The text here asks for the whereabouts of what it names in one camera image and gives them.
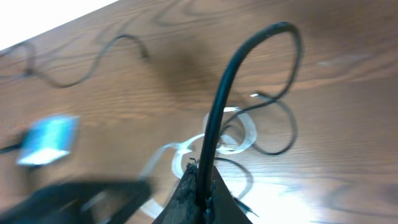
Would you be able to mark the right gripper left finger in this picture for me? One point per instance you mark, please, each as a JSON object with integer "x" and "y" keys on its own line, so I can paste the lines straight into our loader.
{"x": 182, "y": 207}

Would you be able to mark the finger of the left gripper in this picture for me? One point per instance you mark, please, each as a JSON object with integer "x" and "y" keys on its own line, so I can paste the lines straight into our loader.
{"x": 65, "y": 203}

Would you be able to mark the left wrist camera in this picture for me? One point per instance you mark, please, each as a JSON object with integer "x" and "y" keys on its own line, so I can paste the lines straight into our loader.
{"x": 48, "y": 140}

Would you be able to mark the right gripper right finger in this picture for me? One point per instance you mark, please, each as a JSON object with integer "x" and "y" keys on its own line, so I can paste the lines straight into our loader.
{"x": 221, "y": 206}

